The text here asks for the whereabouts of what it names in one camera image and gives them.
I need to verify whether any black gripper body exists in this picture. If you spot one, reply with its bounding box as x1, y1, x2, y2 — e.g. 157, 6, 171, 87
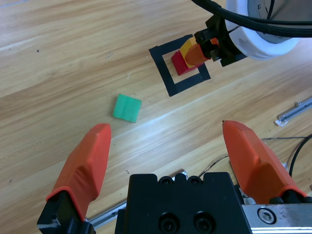
194, 14, 248, 68

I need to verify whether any red wooden block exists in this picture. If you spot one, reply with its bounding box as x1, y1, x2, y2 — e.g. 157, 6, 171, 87
171, 50, 204, 77

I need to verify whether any grey aluminium rail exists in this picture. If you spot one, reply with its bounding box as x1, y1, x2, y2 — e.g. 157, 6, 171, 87
88, 201, 128, 231
274, 97, 312, 127

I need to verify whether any black tape square outline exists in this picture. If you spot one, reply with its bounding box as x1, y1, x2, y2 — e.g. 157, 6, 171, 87
148, 33, 212, 98

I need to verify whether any yellow wooden block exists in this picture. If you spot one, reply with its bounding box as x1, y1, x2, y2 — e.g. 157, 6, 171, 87
179, 36, 199, 70

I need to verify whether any thin grey wire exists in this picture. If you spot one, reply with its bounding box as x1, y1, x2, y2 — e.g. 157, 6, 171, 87
197, 155, 231, 178

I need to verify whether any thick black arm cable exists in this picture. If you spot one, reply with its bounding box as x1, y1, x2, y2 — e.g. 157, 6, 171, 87
191, 0, 312, 39

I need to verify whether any black table cable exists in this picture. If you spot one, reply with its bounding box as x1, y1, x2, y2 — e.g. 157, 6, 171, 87
289, 133, 312, 177

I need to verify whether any green wooden block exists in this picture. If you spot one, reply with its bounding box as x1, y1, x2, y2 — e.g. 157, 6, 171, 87
112, 93, 142, 123

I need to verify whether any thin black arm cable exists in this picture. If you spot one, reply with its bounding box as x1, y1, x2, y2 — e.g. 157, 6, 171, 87
202, 0, 312, 28

